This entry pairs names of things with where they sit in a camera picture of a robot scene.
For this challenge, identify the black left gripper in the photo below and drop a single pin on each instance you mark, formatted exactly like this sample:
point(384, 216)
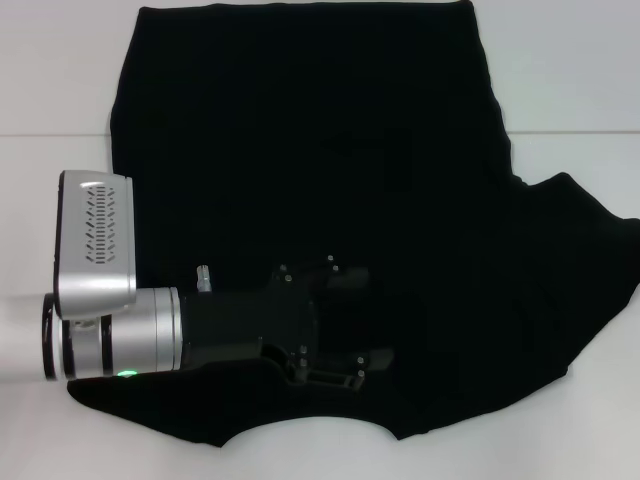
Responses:
point(240, 325)

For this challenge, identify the black t-shirt with FREE print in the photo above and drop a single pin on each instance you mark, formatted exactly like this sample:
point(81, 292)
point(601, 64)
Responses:
point(350, 125)

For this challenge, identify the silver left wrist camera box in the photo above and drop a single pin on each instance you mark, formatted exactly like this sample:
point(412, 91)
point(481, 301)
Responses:
point(95, 240)

